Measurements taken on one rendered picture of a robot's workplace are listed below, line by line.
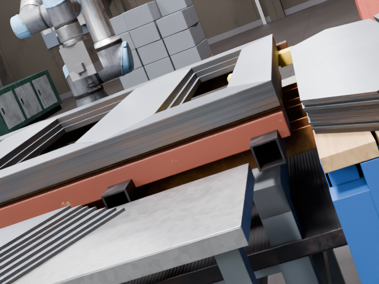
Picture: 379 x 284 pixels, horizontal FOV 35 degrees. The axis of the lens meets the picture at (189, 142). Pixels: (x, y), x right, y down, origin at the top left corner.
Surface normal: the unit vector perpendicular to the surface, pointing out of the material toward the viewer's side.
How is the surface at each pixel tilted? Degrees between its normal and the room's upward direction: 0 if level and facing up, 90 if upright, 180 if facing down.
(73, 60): 90
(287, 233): 90
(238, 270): 90
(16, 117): 90
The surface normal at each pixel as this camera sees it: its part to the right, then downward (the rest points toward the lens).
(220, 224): -0.36, -0.91
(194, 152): -0.14, 0.28
